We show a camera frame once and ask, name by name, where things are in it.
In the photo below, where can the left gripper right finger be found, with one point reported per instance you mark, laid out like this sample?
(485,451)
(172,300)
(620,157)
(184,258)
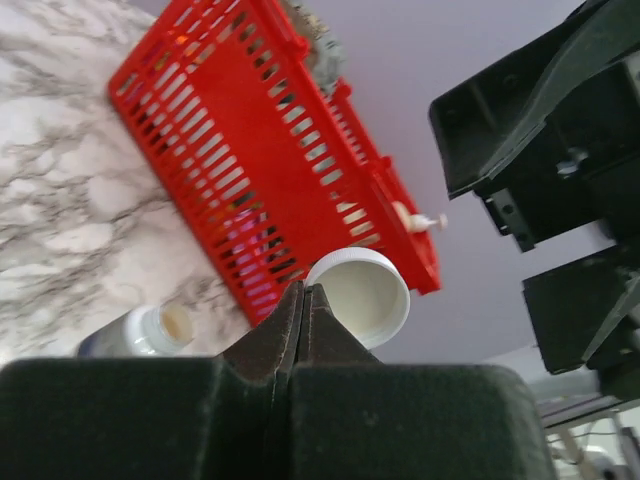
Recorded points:
(339,413)

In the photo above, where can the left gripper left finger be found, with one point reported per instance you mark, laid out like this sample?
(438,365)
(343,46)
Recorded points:
(221,417)

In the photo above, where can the white pill bottle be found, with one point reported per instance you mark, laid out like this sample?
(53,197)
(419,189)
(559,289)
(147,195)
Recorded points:
(156,331)

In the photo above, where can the white bottle cap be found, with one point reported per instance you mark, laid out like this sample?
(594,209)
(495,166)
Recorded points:
(365,292)

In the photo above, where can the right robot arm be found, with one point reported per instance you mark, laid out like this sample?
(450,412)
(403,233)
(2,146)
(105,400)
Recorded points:
(548,139)

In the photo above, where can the cream squeeze bottle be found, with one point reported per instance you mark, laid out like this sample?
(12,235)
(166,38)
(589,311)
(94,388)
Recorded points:
(418,223)

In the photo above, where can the red plastic basket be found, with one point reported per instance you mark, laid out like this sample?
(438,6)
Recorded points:
(268,172)

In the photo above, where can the grey crumpled printed bag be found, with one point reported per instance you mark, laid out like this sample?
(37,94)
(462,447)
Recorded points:
(326,53)

